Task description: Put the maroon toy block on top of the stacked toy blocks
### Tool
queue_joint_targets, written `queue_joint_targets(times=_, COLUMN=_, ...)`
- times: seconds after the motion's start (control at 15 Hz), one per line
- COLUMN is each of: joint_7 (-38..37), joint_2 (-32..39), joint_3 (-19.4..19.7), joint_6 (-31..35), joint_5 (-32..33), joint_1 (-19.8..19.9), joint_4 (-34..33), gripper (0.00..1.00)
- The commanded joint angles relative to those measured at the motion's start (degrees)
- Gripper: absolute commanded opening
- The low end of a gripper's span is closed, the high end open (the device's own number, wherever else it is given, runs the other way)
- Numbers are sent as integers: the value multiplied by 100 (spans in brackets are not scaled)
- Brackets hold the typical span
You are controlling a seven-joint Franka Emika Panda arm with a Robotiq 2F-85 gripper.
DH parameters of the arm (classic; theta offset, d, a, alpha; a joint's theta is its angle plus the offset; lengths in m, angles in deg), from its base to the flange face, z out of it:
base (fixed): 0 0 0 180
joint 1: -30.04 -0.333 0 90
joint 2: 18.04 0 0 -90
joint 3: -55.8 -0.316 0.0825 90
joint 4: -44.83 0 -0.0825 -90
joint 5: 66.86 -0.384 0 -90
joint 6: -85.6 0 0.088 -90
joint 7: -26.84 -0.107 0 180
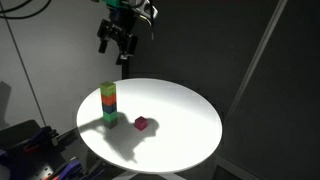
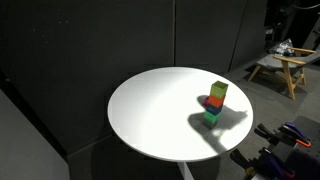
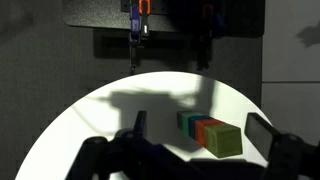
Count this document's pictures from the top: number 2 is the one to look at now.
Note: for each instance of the maroon toy block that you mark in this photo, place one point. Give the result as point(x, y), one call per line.
point(205, 101)

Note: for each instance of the orange toy block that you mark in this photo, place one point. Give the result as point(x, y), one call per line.
point(216, 101)

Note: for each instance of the blue toy block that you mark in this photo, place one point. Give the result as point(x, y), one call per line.
point(213, 110)

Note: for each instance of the lime green toy block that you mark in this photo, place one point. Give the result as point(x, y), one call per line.
point(219, 89)

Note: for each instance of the black spring clamp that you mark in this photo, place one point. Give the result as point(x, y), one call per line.
point(267, 132)

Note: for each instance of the wooden armchair grey cushion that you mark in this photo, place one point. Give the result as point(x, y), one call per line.
point(286, 65)

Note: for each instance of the clear plastic bag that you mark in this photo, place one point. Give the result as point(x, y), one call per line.
point(282, 47)

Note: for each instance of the large purple spring clamp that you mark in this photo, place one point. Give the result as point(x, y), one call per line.
point(266, 164)

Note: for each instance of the purple clamp orange tip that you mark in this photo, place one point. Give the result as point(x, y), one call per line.
point(296, 132)

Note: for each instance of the white table pedestal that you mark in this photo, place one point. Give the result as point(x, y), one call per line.
point(185, 170)

